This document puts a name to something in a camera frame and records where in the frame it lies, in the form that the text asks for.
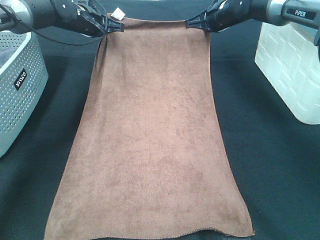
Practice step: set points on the grey perforated laundry basket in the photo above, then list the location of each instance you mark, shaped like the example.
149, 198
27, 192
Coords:
22, 81

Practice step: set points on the black table cloth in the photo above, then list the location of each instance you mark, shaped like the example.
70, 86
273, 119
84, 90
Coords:
275, 159

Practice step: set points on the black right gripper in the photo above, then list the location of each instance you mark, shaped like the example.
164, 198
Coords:
220, 15

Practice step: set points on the brown microfibre towel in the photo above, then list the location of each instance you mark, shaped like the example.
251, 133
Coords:
148, 160

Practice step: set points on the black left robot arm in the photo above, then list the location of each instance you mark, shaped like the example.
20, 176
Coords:
22, 16

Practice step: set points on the dark grey towel in basket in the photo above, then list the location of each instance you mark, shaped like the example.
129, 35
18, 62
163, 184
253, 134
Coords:
5, 55

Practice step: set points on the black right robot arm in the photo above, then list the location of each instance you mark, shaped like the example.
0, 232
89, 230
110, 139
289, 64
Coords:
282, 12

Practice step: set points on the white plastic storage bin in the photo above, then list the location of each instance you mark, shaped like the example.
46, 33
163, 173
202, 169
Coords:
288, 58

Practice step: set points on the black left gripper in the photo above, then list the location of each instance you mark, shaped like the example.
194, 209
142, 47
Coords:
87, 17

